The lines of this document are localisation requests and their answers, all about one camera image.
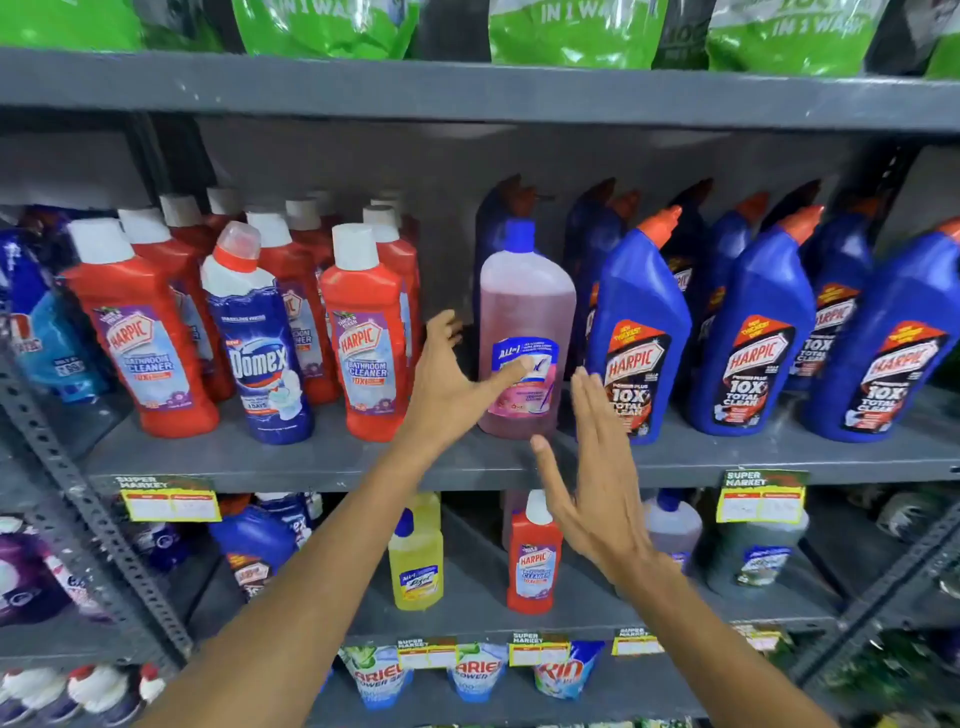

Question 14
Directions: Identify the person's left hand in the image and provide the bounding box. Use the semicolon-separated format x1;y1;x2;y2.
397;309;536;460

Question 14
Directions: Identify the light blue cleaner bottle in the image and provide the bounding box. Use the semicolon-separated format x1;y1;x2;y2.
0;225;114;406

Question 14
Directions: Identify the yellow green shelf price label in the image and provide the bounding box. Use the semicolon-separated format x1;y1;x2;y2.
610;627;666;658
396;636;459;672
507;632;572;668
733;623;786;653
114;474;223;525
715;469;810;525

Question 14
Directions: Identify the purple detergent pouch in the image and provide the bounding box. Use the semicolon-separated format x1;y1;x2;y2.
0;516;78;629

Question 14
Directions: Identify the blue toilet cleaner bottle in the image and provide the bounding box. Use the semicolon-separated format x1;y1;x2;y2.
208;504;302;602

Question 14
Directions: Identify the blue red detergent packet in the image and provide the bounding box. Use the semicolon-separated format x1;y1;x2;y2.
533;639;606;702

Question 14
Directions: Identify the person's right hand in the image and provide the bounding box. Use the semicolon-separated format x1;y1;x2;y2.
529;366;666;594

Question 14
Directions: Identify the row of blue orange-capped bottles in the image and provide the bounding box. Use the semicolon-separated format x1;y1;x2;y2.
473;175;960;446

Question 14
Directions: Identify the grey perforated metal upright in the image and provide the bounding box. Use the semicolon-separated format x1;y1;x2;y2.
0;358;195;671
787;501;960;685

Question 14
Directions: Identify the group of white red-capped bottles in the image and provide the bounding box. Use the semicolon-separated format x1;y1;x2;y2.
0;663;168;728

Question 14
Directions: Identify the green detergent pouch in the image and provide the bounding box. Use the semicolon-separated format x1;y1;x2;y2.
231;0;421;61
488;0;669;71
0;0;145;52
706;0;891;78
924;30;960;81

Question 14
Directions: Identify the white blue detergent packet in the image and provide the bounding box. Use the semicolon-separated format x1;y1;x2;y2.
447;642;510;705

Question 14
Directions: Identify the person's left forearm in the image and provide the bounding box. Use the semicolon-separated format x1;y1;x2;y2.
137;433;460;728

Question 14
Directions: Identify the lavender floor cleaner bottle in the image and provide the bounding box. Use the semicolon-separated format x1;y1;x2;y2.
642;488;705;576

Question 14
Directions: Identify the white green detergent packet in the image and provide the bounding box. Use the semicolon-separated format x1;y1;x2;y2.
338;645;414;712

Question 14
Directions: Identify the blue bottle with white neck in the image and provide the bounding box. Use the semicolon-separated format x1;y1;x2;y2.
200;220;317;447

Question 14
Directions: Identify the dark green cleaner bottle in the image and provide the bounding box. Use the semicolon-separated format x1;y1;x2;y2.
704;508;810;602

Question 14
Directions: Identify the person's right forearm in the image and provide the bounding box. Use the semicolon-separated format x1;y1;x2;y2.
611;553;840;728

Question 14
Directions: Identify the row of red cleaner bottles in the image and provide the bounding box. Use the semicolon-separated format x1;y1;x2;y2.
63;187;423;444

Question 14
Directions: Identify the small red cleaner bottle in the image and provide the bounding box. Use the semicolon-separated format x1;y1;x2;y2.
506;490;564;617

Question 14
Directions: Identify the pink floor cleaner bottle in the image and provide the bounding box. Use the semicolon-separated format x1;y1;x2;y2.
477;218;578;441

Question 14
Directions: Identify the grey metal shelving rack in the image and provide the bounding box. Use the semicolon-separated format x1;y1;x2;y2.
0;45;960;728

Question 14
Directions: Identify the yellow floor cleaner bottle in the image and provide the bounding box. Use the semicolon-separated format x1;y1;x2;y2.
387;492;446;612

